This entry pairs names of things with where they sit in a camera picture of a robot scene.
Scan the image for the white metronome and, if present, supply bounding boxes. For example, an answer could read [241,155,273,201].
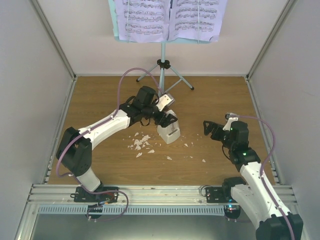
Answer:
[157,109,181,145]

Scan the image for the light blue music stand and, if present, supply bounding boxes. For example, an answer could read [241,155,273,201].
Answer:
[108,0,218,101]

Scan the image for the white sheet music pages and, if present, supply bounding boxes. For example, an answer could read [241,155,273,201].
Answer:
[108,0,229,44]

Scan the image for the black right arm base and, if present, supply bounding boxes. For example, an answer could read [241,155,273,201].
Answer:
[199,185,232,204]

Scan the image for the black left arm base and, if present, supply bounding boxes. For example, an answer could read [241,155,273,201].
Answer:
[70,186,119,203]

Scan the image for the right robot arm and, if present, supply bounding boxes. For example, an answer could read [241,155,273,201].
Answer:
[203,117,304,240]

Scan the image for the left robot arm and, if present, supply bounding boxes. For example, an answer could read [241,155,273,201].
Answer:
[56,86,178,202]

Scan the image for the white debris pile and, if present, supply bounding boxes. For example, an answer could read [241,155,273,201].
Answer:
[119,131,210,163]

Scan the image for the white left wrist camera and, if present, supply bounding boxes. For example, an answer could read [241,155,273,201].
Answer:
[156,94,175,112]

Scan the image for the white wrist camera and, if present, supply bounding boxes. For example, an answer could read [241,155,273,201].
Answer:
[222,112,239,131]
[156,94,175,112]

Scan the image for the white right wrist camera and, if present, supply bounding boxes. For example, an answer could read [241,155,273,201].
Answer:
[222,112,239,131]

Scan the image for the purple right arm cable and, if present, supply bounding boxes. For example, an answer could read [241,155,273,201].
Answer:
[234,114,296,240]

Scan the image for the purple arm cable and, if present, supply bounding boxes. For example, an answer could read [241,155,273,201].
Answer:
[56,67,163,222]
[234,114,296,240]

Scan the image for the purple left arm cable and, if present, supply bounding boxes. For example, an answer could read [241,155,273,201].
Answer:
[56,67,163,222]

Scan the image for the slotted grey cable duct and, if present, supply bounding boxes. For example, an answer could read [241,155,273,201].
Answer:
[38,204,225,216]

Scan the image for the aluminium front rail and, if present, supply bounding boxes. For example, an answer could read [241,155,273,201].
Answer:
[27,184,293,204]

